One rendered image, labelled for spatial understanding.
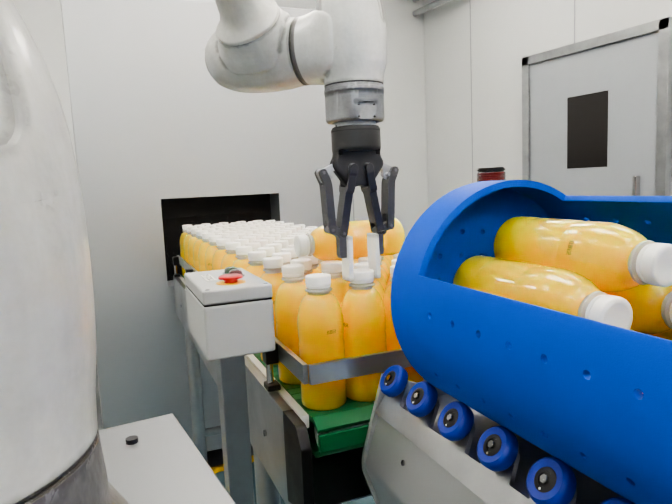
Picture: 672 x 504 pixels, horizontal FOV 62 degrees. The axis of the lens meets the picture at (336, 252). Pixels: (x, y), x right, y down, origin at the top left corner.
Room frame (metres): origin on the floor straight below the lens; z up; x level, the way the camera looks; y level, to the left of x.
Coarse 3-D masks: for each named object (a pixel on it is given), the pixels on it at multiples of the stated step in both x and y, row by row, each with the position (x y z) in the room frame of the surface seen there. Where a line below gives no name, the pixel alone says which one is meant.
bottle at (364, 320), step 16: (352, 288) 0.86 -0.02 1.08; (368, 288) 0.85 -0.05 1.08; (352, 304) 0.84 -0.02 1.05; (368, 304) 0.84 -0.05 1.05; (352, 320) 0.84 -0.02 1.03; (368, 320) 0.83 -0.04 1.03; (384, 320) 0.85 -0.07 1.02; (352, 336) 0.84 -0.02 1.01; (368, 336) 0.83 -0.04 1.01; (384, 336) 0.85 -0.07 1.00; (352, 352) 0.84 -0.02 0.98; (368, 352) 0.83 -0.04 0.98; (352, 384) 0.84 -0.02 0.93; (368, 384) 0.83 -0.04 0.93; (368, 400) 0.83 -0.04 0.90
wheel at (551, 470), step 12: (540, 468) 0.48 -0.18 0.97; (552, 468) 0.47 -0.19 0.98; (564, 468) 0.47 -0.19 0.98; (528, 480) 0.48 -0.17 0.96; (540, 480) 0.47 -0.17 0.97; (552, 480) 0.47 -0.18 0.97; (564, 480) 0.46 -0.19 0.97; (528, 492) 0.48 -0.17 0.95; (540, 492) 0.47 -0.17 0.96; (552, 492) 0.46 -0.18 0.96; (564, 492) 0.45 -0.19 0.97
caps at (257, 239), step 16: (208, 224) 2.25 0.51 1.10; (224, 224) 2.27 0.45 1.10; (240, 224) 2.11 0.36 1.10; (256, 224) 2.07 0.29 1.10; (272, 224) 2.03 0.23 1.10; (288, 224) 1.99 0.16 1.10; (224, 240) 1.52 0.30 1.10; (240, 240) 1.47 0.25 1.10; (256, 240) 1.45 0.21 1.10; (272, 240) 1.51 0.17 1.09; (288, 240) 1.46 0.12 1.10; (256, 256) 1.17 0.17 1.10; (272, 256) 1.14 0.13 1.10; (288, 256) 1.13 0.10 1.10; (304, 256) 1.08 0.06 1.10
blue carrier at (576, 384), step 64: (512, 192) 0.73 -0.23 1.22; (448, 256) 0.69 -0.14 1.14; (448, 320) 0.55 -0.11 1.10; (512, 320) 0.46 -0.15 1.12; (576, 320) 0.40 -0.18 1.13; (448, 384) 0.60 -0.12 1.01; (512, 384) 0.47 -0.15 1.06; (576, 384) 0.40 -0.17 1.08; (640, 384) 0.35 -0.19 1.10; (576, 448) 0.42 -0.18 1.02; (640, 448) 0.35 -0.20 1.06
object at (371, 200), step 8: (368, 168) 0.85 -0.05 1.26; (368, 176) 0.86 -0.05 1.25; (368, 184) 0.86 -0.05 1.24; (376, 184) 0.86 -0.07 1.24; (368, 192) 0.87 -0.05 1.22; (376, 192) 0.87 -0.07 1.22; (368, 200) 0.87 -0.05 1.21; (376, 200) 0.87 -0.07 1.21; (368, 208) 0.88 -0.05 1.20; (376, 208) 0.87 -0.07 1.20; (368, 216) 0.89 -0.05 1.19; (376, 216) 0.87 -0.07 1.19; (376, 224) 0.87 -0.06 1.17; (384, 232) 0.86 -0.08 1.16
